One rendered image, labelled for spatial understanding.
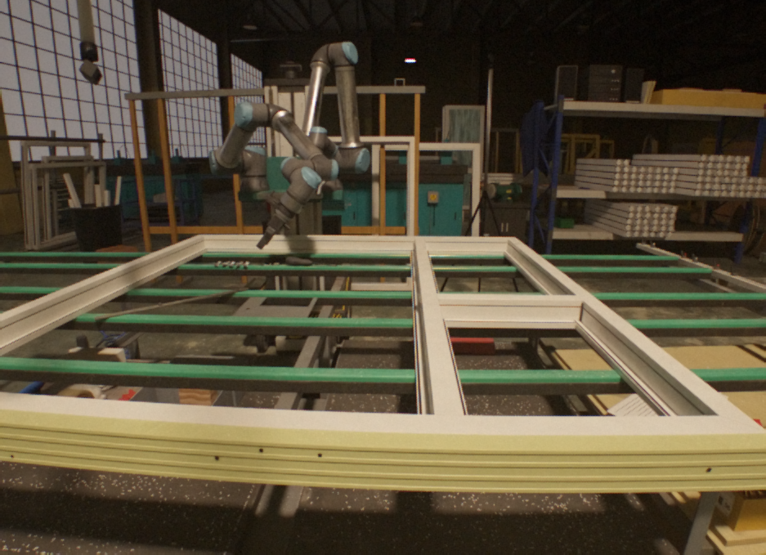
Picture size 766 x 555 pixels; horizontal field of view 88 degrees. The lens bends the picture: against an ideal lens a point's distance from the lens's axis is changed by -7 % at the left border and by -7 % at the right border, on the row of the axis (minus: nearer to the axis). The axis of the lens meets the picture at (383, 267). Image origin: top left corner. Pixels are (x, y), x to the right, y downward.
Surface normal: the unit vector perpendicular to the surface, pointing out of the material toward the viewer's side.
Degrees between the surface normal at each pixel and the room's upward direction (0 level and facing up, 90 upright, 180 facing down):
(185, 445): 90
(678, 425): 0
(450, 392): 0
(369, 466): 90
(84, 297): 90
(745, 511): 90
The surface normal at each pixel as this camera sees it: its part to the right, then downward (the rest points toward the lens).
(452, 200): -0.03, 0.25
